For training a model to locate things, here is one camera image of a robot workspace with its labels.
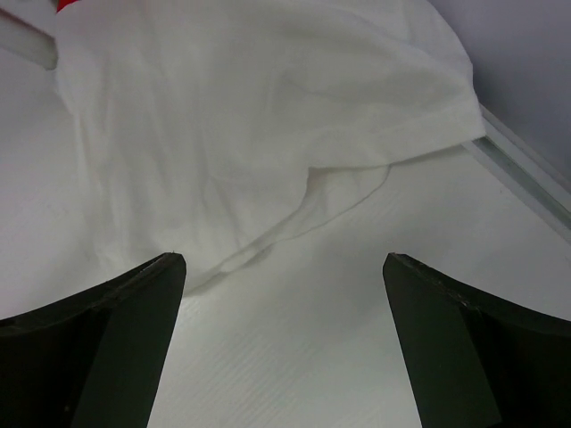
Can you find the white t-shirt red logo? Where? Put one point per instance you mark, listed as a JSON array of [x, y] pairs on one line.
[[217, 128]]

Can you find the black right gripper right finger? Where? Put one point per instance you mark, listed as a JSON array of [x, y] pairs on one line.
[[474, 359]]

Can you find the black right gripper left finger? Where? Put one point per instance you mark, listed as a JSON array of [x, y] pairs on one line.
[[93, 359]]

